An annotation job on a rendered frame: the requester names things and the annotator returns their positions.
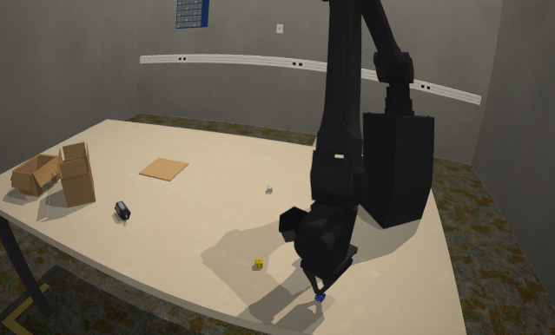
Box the blue die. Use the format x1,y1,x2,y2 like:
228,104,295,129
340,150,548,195
314,293,326,302

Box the tan flat mat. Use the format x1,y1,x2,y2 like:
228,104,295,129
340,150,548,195
139,158,188,181

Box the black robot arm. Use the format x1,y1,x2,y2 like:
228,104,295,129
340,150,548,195
279,0,414,265

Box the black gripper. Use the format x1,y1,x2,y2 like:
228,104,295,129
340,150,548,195
301,235,358,296

